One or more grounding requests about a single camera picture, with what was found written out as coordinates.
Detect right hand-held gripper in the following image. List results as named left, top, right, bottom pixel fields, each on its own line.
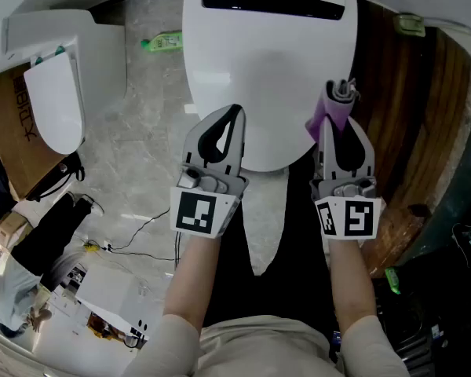
left=309, top=116, right=382, bottom=241

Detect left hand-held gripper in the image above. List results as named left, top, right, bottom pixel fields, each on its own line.
left=168, top=104, right=250, bottom=240

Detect purple and grey cleaning cloth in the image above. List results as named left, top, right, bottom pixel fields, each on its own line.
left=305, top=77, right=360, bottom=143

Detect white toilet lid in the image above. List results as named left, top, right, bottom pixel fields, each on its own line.
left=182, top=0, right=359, bottom=173

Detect person's right forearm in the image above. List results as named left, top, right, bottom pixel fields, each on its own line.
left=324, top=237, right=379, bottom=336

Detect person's left forearm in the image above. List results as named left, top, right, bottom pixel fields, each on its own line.
left=162, top=232, right=221, bottom=334

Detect pale green toilet brush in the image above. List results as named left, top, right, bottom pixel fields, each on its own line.
left=392, top=12, right=471, bottom=38

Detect white toilet with square tank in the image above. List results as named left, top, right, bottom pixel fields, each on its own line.
left=0, top=9, right=127, bottom=156

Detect round wooden platform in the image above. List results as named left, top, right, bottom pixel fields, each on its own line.
left=352, top=0, right=471, bottom=279

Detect green plastic bottle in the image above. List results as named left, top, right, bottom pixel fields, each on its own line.
left=140, top=31, right=184, bottom=53

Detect person's black trousers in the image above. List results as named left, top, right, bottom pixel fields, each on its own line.
left=201, top=157, right=341, bottom=363

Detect small green bottle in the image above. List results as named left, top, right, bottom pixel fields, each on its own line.
left=384, top=267, right=402, bottom=295

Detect white power strip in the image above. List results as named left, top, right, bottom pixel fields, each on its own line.
left=84, top=240, right=114, bottom=253

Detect white box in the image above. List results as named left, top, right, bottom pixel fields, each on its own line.
left=75, top=263, right=166, bottom=339

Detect large brown cardboard box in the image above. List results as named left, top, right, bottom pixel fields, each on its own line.
left=0, top=63, right=80, bottom=203

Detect person's beige shirt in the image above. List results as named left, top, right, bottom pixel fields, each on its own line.
left=120, top=313, right=412, bottom=377

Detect small cardboard box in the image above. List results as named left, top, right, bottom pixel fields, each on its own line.
left=0, top=210, right=33, bottom=247

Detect black floor cable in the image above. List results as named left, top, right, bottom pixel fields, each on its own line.
left=108, top=207, right=178, bottom=262

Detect black strap bag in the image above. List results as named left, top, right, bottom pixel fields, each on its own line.
left=25, top=151, right=86, bottom=203

